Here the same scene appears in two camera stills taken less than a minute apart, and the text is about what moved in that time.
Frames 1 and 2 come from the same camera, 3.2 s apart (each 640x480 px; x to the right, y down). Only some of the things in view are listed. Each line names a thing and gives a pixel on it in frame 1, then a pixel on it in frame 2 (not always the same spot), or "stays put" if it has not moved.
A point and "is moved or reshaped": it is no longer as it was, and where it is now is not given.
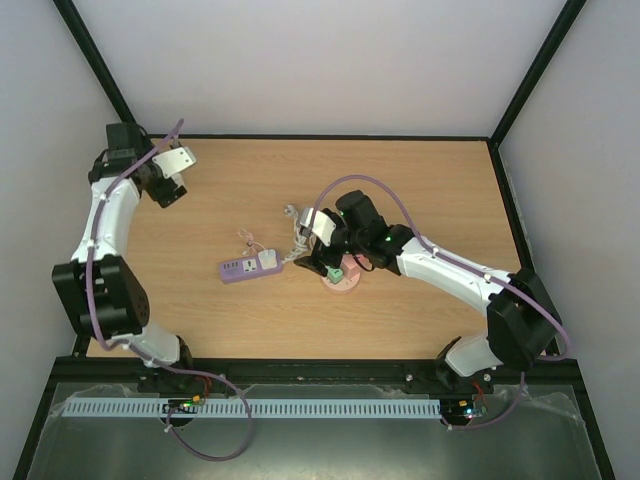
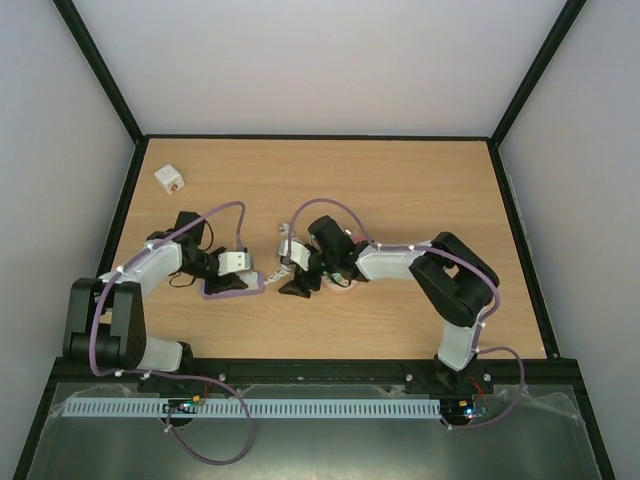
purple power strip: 247,269 is moved or reshaped
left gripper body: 161,194 -> 195,268
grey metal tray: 545,437 stays put
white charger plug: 268,259 -> 248,277
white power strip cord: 302,245 is moved or reshaped
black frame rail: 312,372 stays put
